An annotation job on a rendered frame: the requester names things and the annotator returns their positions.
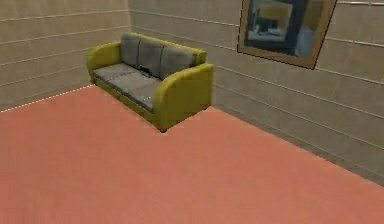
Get yellow sofa with grey cushions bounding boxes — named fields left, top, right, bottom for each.
left=86, top=31, right=215, bottom=133

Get framed blue wall picture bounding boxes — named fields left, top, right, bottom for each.
left=236, top=0, right=338, bottom=71

